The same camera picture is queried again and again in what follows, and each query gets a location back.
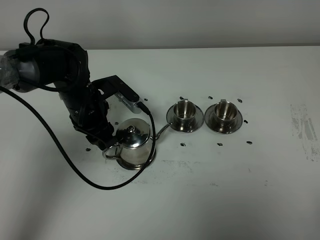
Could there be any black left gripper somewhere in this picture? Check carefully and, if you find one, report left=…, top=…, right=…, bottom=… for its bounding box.
left=85, top=104, right=118, bottom=150

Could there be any stainless steel teapot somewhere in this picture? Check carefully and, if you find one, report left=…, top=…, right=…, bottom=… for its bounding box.
left=102, top=118, right=172, bottom=170

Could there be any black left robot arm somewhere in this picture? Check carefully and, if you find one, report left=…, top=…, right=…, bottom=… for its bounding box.
left=4, top=39, right=114, bottom=150

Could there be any left stainless steel teacup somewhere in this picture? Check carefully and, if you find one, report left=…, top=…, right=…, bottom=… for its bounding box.
left=173, top=99, right=196, bottom=126

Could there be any stainless steel teacup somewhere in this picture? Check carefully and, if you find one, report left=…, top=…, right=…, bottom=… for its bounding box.
left=213, top=99, right=238, bottom=127
left=173, top=99, right=196, bottom=126

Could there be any left stainless steel saucer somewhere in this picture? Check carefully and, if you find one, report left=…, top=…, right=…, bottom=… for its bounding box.
left=166, top=105, right=204, bottom=133

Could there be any stainless steel saucer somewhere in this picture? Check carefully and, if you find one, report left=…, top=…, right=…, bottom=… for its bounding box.
left=166, top=105, right=204, bottom=133
left=204, top=104, right=243, bottom=135

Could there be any right stainless steel saucer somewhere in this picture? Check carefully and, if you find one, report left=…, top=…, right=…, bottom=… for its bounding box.
left=204, top=104, right=243, bottom=135

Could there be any right stainless steel teacup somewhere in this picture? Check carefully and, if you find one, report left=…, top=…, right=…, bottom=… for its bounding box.
left=213, top=99, right=238, bottom=127

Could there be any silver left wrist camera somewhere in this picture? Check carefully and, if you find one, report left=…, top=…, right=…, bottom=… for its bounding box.
left=115, top=92, right=142, bottom=114

